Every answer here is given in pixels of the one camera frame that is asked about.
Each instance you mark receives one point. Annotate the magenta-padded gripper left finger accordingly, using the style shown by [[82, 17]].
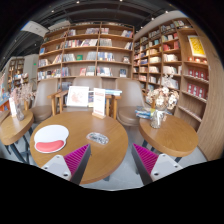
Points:
[[56, 165]]

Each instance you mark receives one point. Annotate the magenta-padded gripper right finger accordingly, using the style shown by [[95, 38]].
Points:
[[165, 165]]

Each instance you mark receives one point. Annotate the transparent computer mouse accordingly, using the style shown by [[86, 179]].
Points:
[[97, 138]]

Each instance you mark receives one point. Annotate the white mouse pad red rest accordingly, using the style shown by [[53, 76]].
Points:
[[50, 136]]

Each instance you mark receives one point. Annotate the round wooden side table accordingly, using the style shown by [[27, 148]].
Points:
[[11, 128], [170, 135]]

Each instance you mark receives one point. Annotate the colourful book stack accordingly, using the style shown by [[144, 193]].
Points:
[[143, 112]]

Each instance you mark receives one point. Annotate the glass vase with beige flowers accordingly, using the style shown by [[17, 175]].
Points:
[[161, 100]]

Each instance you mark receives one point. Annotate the white framed floral picture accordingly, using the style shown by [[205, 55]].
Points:
[[77, 96]]

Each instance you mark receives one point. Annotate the small white table sign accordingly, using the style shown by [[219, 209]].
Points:
[[12, 107]]

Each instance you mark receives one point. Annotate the dark book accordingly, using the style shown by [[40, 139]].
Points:
[[91, 99]]

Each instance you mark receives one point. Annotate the beige armchair wooden arms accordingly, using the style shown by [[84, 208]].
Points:
[[83, 81], [45, 91], [128, 96]]

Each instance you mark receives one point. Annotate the glass vase with pink flowers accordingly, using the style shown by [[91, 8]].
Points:
[[21, 95]]

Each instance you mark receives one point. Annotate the flat blue book pile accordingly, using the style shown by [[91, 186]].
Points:
[[114, 92]]

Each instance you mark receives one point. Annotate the wooden shelf unit red boxes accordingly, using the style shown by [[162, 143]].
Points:
[[186, 76]]

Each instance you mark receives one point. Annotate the small distant wooden shelf unit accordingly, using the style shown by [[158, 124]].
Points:
[[16, 71]]

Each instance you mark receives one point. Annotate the wide wooden book shelf unit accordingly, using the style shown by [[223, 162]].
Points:
[[86, 53]]

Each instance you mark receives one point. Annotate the white ceiling air conditioner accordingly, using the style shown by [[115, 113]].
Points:
[[35, 28]]

